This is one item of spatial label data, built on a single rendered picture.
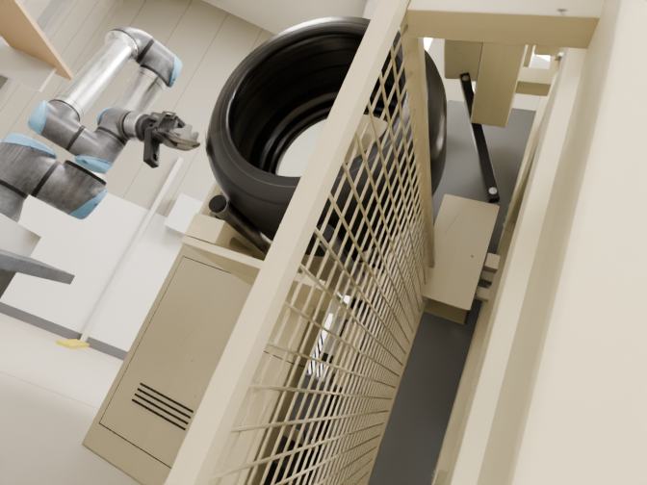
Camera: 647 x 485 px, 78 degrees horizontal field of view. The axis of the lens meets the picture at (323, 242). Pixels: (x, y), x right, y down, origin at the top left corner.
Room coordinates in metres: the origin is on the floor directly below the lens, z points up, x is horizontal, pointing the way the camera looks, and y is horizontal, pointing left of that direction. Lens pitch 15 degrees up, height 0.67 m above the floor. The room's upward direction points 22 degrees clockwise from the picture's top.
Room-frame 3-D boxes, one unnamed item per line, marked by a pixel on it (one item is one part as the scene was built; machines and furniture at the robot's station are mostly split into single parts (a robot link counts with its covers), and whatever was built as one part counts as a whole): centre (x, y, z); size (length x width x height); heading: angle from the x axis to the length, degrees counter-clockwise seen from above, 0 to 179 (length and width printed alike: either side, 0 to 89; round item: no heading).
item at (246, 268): (1.01, 0.07, 0.80); 0.37 x 0.36 x 0.02; 67
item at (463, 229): (1.07, -0.37, 1.05); 0.20 x 0.15 x 0.30; 157
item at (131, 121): (1.16, 0.65, 1.10); 0.10 x 0.05 x 0.09; 157
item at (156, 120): (1.12, 0.57, 1.10); 0.12 x 0.08 x 0.09; 67
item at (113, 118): (1.19, 0.73, 1.09); 0.12 x 0.09 x 0.10; 67
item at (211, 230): (1.07, 0.20, 0.84); 0.36 x 0.09 x 0.06; 157
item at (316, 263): (1.18, 0.00, 0.90); 0.40 x 0.03 x 0.10; 67
